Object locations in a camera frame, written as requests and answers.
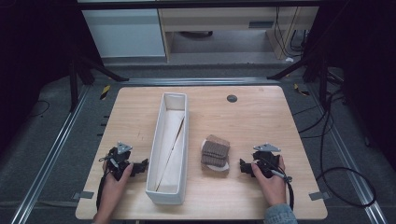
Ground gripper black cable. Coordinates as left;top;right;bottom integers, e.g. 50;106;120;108
261;158;295;211
95;170;110;211

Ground white cabinet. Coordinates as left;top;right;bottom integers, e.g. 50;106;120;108
81;8;166;59

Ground grey tape strip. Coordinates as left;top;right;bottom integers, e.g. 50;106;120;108
72;190;95;201
308;190;332;202

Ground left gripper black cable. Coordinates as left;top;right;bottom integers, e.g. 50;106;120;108
95;170;110;211

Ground black floor cable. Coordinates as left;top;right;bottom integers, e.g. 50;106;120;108
292;90;377;209

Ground wooden table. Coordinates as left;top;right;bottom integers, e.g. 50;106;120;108
75;85;329;221

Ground yellow black hazard tape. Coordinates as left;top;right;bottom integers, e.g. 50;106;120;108
293;82;311;97
99;84;111;101

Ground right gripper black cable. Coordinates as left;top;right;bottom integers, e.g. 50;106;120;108
261;158;295;211

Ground person's left hand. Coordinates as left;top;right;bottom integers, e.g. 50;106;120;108
98;162;134;220

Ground wooden desk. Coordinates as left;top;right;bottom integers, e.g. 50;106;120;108
157;7;320;63

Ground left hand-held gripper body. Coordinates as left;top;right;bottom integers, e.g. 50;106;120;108
99;141;140;182

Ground white fabric storage box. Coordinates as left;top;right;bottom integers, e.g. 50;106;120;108
145;91;190;206

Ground person's right hand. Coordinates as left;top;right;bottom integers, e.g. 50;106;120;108
250;155;288;207

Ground black metal stand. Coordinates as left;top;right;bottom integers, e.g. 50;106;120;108
67;46;129;112
266;52;331;108

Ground black hanging cables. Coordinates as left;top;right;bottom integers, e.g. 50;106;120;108
274;7;310;59

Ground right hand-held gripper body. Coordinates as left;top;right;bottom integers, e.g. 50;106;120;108
250;142;282;179

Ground aluminium floor rail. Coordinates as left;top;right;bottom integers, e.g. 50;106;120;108
10;84;92;224
306;83;390;224

